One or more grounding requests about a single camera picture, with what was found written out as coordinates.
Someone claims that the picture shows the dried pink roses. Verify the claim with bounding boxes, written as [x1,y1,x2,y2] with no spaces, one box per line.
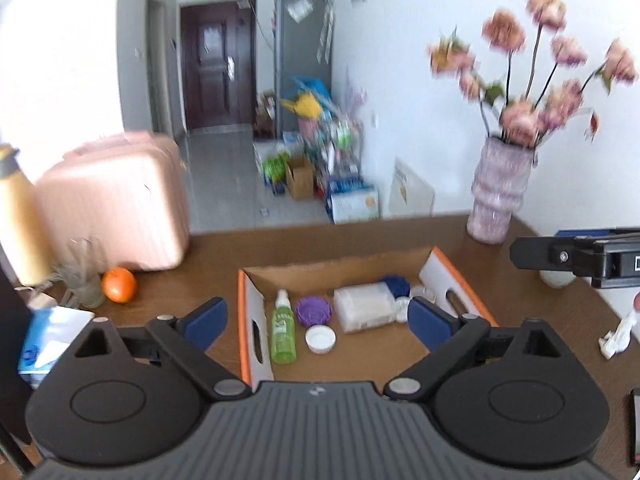
[426,0,639,152]

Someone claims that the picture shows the white carton on floor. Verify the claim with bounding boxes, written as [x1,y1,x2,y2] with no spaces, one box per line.
[328,186,380,224]

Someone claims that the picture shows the crumpled white tissue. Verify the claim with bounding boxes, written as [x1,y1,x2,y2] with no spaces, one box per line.
[599,310,638,360]

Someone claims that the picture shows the grey refrigerator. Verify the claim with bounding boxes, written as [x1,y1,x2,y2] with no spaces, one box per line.
[273,0,334,136]

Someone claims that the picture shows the red cardboard box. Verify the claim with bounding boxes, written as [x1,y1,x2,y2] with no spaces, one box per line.
[238,247,492,387]

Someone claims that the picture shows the pink suitcase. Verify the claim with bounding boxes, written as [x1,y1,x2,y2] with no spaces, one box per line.
[35,131,190,272]

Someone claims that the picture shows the pink textured vase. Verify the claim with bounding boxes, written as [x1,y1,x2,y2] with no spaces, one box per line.
[466,136,535,245]

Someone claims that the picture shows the small white cap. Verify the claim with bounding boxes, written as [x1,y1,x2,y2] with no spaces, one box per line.
[305,325,336,354]

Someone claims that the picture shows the clear drinking glass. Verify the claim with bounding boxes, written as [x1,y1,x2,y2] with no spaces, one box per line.
[54,236,105,310]

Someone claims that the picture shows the green spray bottle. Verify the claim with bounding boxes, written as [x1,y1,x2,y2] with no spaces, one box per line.
[271,289,297,364]

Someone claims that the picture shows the dark brown door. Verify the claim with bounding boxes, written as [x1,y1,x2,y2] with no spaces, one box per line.
[180,0,256,130]

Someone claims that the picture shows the white plastic jar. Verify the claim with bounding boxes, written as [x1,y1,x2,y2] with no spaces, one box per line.
[333,282,396,334]

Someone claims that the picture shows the blue tissue pack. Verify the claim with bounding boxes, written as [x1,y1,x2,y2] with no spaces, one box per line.
[17,307,94,389]

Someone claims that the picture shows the pale green bowl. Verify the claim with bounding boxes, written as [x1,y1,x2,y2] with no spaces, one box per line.
[539,270,576,289]

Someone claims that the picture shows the blue gear lid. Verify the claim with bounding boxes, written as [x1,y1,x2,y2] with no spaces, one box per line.
[380,274,411,299]

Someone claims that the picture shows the yellow thermos bottle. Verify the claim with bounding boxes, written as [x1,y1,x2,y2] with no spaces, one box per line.
[1,144,52,286]

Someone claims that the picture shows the small cardboard box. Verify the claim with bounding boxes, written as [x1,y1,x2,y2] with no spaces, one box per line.
[286,157,314,200]

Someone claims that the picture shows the yellow watering can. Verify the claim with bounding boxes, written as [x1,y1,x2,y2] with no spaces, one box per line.
[280,92,322,120]

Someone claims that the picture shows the orange fruit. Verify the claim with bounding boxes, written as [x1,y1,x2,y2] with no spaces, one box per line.
[101,266,137,304]

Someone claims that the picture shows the black smartphone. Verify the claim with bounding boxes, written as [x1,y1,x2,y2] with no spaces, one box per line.
[629,388,640,466]

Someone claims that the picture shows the purple gear lid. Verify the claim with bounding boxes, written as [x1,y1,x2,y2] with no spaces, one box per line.
[294,296,332,328]

